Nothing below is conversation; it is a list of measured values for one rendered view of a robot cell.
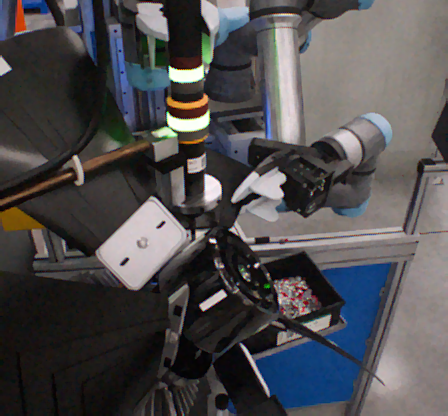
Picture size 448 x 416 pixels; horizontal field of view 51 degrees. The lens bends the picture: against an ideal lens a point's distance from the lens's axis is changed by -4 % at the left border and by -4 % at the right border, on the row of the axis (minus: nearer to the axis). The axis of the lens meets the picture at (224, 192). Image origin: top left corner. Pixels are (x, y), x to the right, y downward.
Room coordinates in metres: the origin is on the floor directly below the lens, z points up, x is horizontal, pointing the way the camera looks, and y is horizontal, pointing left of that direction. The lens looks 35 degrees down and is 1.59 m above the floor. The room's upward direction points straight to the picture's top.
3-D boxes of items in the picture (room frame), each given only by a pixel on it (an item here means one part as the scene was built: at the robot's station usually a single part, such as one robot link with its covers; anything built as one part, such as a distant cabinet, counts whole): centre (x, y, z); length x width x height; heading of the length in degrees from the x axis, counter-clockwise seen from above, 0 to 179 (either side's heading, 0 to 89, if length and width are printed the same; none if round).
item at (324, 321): (0.68, -0.11, 0.85); 0.22 x 0.17 x 0.07; 112
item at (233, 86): (1.29, -0.02, 1.09); 0.15 x 0.15 x 0.10
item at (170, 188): (0.46, 0.05, 1.31); 0.09 x 0.07 x 0.10; 132
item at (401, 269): (0.89, -0.45, 0.39); 0.04 x 0.04 x 0.78; 7
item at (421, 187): (0.89, -0.45, 0.96); 0.03 x 0.03 x 0.20; 7
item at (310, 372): (0.84, -0.02, 0.45); 0.82 x 0.02 x 0.66; 97
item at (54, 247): (0.79, 0.37, 0.92); 0.03 x 0.03 x 0.12; 7
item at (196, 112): (0.47, 0.04, 1.38); 0.04 x 0.04 x 0.01
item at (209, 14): (0.50, 0.02, 1.44); 0.09 x 0.03 x 0.06; 25
